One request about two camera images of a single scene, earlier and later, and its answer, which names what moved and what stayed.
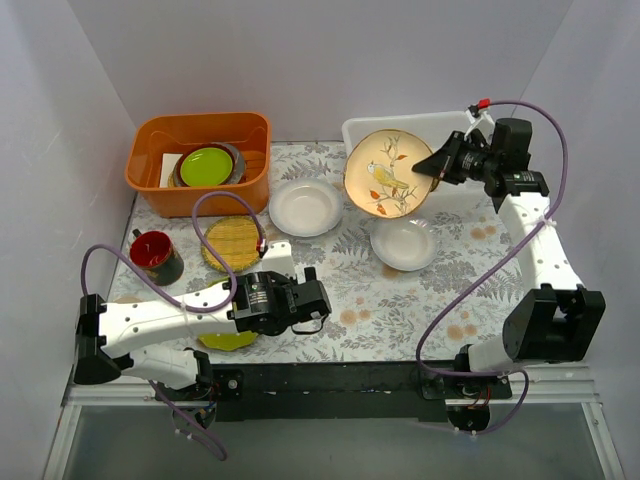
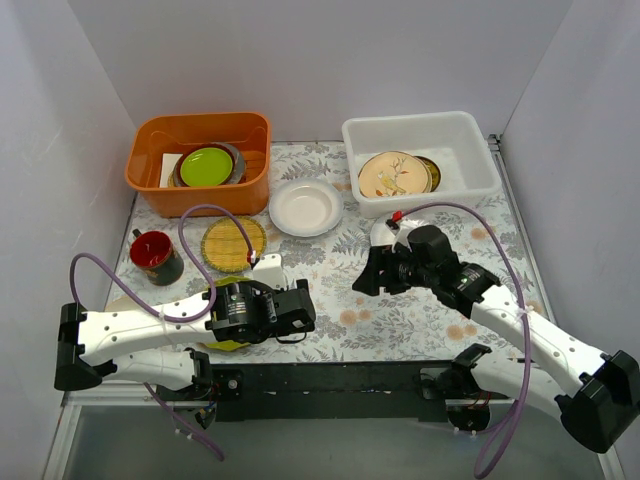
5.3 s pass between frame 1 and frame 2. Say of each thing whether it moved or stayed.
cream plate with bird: moved
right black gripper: moved
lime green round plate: stayed
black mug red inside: stayed
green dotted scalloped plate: stayed
